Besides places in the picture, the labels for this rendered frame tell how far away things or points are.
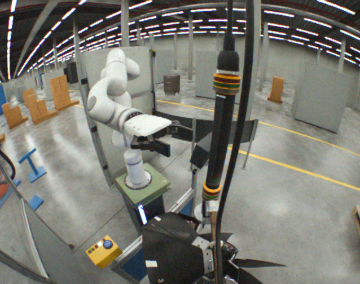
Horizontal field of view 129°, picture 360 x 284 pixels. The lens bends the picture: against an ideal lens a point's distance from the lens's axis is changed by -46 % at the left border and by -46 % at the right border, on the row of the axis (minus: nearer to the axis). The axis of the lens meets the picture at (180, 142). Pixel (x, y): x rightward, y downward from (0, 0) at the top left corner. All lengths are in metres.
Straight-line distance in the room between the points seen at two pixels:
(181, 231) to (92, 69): 1.85
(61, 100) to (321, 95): 10.84
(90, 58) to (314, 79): 6.31
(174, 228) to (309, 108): 6.28
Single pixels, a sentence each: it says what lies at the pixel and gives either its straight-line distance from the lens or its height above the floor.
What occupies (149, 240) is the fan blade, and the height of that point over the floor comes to 1.42.
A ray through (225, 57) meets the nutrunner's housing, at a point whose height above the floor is 1.84.
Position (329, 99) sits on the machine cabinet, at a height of 1.17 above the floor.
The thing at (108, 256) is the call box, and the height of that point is 1.07.
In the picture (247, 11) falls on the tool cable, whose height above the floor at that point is 1.90.
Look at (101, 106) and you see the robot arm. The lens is 0.46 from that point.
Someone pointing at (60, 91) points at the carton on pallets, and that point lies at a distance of 8.35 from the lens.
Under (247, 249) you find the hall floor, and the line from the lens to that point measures 2.09.
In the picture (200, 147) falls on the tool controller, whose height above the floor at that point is 1.23.
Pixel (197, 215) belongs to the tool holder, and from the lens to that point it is 0.46.
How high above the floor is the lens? 1.84
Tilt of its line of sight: 31 degrees down
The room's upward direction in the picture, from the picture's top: straight up
